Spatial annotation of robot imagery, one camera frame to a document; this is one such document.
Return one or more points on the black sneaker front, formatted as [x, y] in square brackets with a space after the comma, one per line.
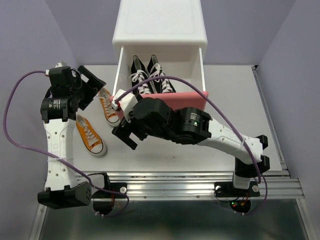
[138, 75]

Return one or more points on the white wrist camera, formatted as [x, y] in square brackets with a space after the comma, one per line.
[59, 64]
[123, 106]

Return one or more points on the white shoe cabinet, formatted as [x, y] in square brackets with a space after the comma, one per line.
[173, 30]

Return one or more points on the dark pink drawer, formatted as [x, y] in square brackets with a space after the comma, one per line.
[195, 100]

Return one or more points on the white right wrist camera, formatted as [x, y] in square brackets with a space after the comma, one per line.
[123, 106]

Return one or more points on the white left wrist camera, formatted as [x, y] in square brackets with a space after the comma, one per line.
[59, 64]

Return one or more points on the orange sneaker near cabinet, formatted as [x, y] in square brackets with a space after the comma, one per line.
[108, 112]

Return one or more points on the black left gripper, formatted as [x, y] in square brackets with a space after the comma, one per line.
[93, 85]

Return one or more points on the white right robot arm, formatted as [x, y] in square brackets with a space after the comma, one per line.
[192, 126]

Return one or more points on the aluminium mounting rail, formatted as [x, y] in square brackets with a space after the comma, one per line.
[183, 186]

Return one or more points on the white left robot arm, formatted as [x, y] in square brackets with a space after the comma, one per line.
[62, 189]

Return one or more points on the orange sneaker front left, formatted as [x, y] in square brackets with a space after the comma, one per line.
[93, 143]

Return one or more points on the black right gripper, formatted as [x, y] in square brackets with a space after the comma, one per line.
[124, 129]

